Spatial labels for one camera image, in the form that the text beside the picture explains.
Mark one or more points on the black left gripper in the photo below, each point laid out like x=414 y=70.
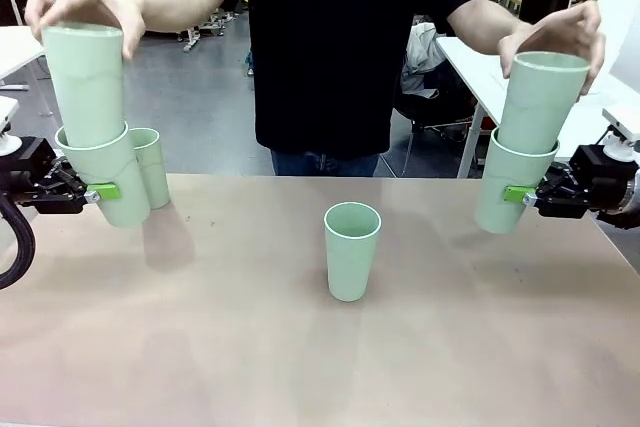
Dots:
x=35 y=187

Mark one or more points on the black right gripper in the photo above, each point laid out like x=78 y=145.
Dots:
x=600 y=182

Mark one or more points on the pale green plastic cup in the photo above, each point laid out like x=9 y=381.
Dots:
x=152 y=172
x=352 y=262
x=120 y=167
x=540 y=107
x=85 y=87
x=515 y=167

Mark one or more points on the person's left forearm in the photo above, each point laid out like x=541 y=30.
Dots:
x=485 y=27

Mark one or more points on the person's left hand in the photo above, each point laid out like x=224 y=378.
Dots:
x=565 y=32

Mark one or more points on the person's right hand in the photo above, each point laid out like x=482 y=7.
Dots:
x=85 y=2

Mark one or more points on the white side table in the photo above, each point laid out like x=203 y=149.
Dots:
x=20 y=47
x=465 y=67

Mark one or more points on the chair with grey jacket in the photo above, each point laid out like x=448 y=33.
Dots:
x=425 y=57

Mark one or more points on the person in black t-shirt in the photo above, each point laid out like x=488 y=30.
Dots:
x=325 y=47

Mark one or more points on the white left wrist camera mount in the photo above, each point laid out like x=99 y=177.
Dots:
x=6 y=132

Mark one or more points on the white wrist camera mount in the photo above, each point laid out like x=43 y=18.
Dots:
x=622 y=132
x=6 y=132

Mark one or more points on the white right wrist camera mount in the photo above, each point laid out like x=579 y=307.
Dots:
x=622 y=132

